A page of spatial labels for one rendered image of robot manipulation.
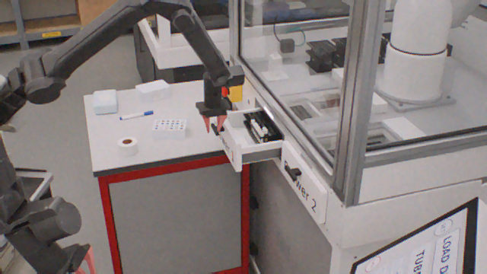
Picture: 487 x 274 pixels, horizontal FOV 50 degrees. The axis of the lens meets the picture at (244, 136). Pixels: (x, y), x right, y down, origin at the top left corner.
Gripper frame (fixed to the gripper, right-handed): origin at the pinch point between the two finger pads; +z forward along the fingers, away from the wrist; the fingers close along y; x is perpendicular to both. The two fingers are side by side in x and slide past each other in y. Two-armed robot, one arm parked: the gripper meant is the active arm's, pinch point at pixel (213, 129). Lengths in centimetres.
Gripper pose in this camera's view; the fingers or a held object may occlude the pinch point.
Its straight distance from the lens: 169.2
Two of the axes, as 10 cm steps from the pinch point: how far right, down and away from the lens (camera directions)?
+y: 9.5, -1.5, 2.8
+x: -3.1, -4.9, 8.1
